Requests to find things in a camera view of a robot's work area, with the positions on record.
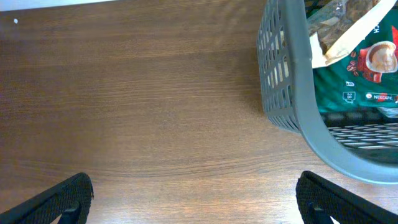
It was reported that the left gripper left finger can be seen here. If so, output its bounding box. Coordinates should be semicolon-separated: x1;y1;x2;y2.
1;172;93;224

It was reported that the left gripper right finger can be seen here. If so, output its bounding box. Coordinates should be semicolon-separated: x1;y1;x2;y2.
295;170;397;224

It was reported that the green Nescafe coffee bag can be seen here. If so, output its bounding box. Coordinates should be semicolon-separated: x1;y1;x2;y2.
313;9;397;119

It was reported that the beige brown snack pouch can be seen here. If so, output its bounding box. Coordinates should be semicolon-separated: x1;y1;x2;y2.
307;0;396;68

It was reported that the grey plastic lattice basket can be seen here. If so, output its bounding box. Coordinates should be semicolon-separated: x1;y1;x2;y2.
257;0;397;185

